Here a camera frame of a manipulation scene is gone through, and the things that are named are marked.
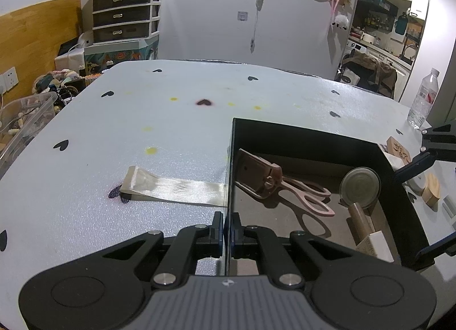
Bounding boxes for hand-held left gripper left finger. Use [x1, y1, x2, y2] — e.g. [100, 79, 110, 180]
[101, 211, 225, 288]

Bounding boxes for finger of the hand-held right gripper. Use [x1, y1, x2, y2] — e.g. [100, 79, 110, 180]
[415, 234, 456, 269]
[394, 124, 456, 184]

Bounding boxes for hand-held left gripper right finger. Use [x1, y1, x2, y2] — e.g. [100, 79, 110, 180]
[228, 212, 357, 288]

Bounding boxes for white round disc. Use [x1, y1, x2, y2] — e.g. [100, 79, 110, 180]
[406, 173, 428, 193]

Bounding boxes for wooden block with print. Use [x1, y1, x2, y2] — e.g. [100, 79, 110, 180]
[386, 136, 412, 164]

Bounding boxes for light wooden rounded block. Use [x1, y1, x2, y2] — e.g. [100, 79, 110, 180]
[422, 172, 442, 209]

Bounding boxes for black box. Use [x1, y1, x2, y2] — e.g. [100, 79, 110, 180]
[227, 118, 430, 277]

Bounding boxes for white flat piece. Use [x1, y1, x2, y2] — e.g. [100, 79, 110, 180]
[442, 200, 456, 225]

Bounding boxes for white rectangular block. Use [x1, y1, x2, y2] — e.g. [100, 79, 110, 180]
[356, 231, 394, 263]

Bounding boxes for beige satin ribbon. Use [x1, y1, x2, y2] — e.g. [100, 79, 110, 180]
[119, 166, 229, 207]

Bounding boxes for clear plastic water bottle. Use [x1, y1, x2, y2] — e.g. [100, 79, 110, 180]
[407, 68, 440, 130]

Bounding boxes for pink scissors sheath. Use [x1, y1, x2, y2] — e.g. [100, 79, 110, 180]
[236, 149, 283, 199]

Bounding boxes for pink scissors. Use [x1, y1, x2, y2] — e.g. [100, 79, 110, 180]
[264, 162, 336, 217]

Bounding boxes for chair with brown jacket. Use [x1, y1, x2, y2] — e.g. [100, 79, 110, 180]
[337, 50, 398, 99]

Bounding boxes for white washing machine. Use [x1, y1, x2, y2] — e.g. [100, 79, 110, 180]
[347, 39, 369, 54]

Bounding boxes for white heart-print table cover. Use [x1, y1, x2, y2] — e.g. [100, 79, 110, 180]
[0, 59, 456, 330]

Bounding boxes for shelf of bottles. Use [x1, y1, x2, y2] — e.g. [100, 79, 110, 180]
[363, 11, 394, 33]

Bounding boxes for white plush sheep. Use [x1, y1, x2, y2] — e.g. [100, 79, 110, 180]
[331, 14, 349, 31]

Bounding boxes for colourful painted cabinet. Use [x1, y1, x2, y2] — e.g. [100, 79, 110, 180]
[84, 38, 159, 74]

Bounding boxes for pile of toys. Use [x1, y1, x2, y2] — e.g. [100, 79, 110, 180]
[34, 69, 88, 102]

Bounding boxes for clear plastic bin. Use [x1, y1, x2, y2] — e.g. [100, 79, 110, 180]
[0, 92, 58, 170]

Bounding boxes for white storage box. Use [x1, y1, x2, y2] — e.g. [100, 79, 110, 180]
[54, 50, 86, 74]

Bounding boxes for white plastic drawer unit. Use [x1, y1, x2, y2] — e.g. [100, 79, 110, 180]
[92, 0, 162, 44]

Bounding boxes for black tablet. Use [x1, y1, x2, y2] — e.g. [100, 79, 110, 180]
[57, 41, 80, 56]

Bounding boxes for white wall socket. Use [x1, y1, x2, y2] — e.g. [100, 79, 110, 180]
[0, 66, 18, 92]

